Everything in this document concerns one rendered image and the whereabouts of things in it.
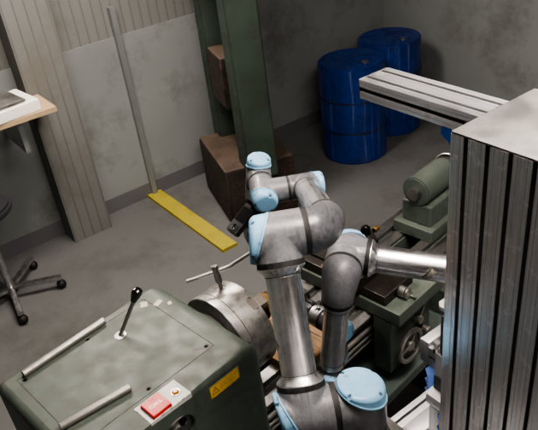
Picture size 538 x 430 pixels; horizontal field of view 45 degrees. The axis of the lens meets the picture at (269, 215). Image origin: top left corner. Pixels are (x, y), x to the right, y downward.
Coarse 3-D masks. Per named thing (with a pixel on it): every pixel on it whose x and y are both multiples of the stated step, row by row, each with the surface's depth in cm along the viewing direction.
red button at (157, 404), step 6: (156, 396) 172; (162, 396) 172; (144, 402) 171; (150, 402) 170; (156, 402) 170; (162, 402) 170; (168, 402) 170; (144, 408) 169; (150, 408) 169; (156, 408) 168; (162, 408) 168; (168, 408) 169; (150, 414) 167; (156, 414) 167
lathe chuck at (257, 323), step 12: (216, 288) 214; (228, 288) 212; (240, 288) 212; (228, 300) 208; (240, 300) 208; (240, 312) 205; (252, 312) 207; (264, 312) 209; (252, 324) 205; (264, 324) 208; (252, 336) 205; (264, 336) 208; (264, 348) 208; (276, 348) 214
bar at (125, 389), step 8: (128, 384) 175; (112, 392) 174; (120, 392) 174; (104, 400) 172; (112, 400) 173; (88, 408) 170; (96, 408) 170; (72, 416) 168; (80, 416) 168; (64, 424) 166; (72, 424) 168
